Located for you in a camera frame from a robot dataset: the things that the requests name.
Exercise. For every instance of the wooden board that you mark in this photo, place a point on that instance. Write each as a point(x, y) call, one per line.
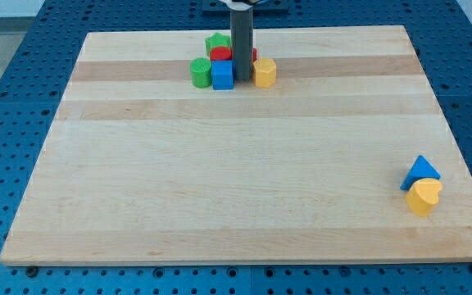
point(140, 168)

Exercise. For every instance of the blue triangle block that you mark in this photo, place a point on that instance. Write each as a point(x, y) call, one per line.
point(420, 169)

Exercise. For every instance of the green cylinder block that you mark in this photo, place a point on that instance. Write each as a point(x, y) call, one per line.
point(200, 71)

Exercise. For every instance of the yellow hexagon block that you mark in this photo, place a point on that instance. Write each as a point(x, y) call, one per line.
point(264, 72)

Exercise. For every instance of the yellow heart block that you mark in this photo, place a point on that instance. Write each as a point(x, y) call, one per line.
point(423, 196)

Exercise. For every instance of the green star block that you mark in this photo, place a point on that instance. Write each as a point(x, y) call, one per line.
point(217, 40)

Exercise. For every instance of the blue cube block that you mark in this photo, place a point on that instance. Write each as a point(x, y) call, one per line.
point(222, 75)

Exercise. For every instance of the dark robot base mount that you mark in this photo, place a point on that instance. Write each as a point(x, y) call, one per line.
point(215, 7)

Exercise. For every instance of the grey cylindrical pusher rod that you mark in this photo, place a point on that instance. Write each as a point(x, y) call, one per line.
point(241, 27)

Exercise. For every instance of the red cylinder block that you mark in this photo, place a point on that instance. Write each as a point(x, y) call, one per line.
point(220, 53)

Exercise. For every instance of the red star block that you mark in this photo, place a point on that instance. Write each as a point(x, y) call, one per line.
point(254, 54)

